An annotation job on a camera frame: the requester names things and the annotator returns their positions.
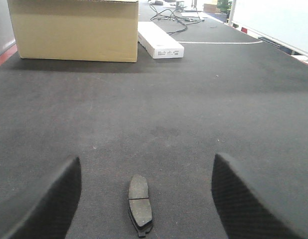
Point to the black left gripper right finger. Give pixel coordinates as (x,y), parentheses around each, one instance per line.
(252,209)

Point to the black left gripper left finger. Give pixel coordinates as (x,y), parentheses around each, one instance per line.
(46,207)

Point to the dark brake pad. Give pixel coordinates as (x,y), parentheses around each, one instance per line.
(139,205)

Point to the long white box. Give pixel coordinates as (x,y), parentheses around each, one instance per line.
(157,43)

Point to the large cardboard box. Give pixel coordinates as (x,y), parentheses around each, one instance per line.
(87,30)

